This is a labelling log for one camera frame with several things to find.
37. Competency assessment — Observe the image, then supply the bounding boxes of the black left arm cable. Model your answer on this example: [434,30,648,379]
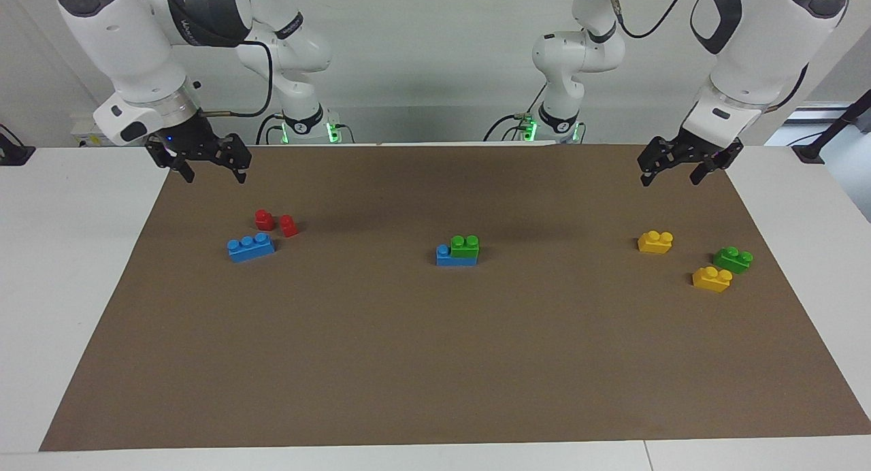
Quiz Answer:
[608,0,695,40]

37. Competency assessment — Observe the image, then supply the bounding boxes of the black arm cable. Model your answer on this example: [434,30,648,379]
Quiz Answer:
[608,0,695,40]
[201,41,274,118]

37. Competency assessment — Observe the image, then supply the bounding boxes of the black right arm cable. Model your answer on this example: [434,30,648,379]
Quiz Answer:
[201,41,274,118]

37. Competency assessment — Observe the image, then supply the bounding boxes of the brown table mat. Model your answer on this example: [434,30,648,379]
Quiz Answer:
[39,143,871,453]

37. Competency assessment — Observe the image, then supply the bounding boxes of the black stand with pole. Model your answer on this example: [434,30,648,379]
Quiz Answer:
[793,90,871,164]

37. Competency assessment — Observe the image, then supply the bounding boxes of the black table clamp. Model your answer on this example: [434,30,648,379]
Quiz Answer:
[0,124,36,167]

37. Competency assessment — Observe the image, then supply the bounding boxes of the black left base cable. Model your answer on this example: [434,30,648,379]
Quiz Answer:
[483,110,545,143]

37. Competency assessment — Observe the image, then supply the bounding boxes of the black right base cable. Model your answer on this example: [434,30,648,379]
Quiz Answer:
[256,112,286,146]

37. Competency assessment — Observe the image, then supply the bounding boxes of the black base cable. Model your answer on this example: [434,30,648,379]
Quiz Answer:
[483,110,545,143]
[256,112,286,146]

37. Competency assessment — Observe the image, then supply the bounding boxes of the white power strip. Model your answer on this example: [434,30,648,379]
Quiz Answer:
[71,114,116,148]

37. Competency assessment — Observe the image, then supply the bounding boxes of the yellow two-stud block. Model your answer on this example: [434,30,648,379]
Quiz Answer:
[638,230,674,255]
[692,266,734,294]

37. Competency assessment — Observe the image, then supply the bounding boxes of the blue three-stud block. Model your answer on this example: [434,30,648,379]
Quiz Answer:
[227,232,276,263]
[435,244,479,267]

